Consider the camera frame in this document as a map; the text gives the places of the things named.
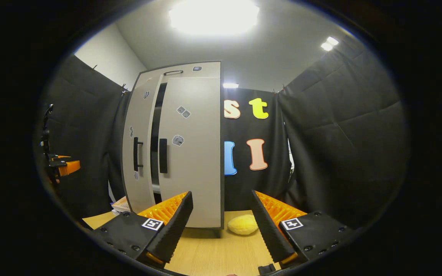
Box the grey cabinet door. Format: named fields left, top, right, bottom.
left=156, top=77, right=221, bottom=228
left=122, top=75, right=164, bottom=214

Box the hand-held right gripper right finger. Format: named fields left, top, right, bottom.
left=250, top=189, right=356, bottom=271

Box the grey cabinet drawer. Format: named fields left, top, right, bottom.
left=135, top=61, right=221, bottom=90

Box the black backdrop cloth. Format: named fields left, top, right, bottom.
left=39, top=33, right=411, bottom=230

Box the large ceiling light panel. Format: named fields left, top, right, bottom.
left=168, top=0, right=260, bottom=36

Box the small twin ceiling light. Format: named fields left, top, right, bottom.
left=320, top=36, right=339, bottom=52

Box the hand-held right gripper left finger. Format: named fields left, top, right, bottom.
left=91, top=191, right=194, bottom=269

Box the beige book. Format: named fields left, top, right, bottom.
left=112, top=196, right=131, bottom=212

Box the yellow sponge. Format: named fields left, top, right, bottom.
left=227, top=214, right=260, bottom=235

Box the grey cabinet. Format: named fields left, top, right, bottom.
left=121, top=61, right=224, bottom=230

